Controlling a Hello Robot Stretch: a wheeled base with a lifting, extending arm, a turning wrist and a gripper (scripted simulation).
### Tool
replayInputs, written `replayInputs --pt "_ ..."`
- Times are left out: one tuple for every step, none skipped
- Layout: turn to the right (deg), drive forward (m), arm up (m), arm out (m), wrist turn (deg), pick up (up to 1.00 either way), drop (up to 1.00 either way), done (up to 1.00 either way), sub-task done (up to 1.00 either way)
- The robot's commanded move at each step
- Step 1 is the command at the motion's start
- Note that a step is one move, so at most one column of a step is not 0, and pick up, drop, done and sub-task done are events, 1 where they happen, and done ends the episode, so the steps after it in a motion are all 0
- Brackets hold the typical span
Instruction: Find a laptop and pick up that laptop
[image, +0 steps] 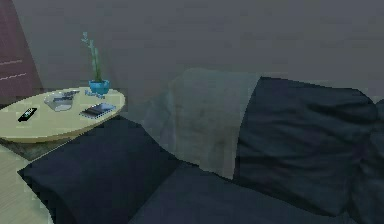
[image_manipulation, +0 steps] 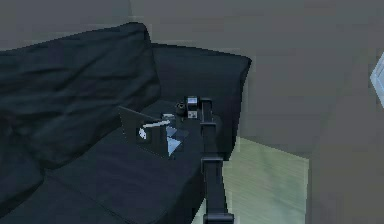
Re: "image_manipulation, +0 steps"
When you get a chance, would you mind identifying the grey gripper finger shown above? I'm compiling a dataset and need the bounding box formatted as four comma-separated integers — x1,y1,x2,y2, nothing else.
142,119,172,129

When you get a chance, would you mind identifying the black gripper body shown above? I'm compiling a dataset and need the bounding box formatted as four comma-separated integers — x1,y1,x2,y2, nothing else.
175,102,188,118

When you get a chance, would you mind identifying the black laptop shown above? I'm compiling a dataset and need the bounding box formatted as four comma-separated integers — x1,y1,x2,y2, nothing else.
117,105,190,160

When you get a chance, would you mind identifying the black sofa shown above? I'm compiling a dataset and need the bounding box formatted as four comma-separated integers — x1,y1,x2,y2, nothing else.
0,21,253,224

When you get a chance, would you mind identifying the pale window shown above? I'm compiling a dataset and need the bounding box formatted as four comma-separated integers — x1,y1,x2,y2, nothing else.
369,49,384,109

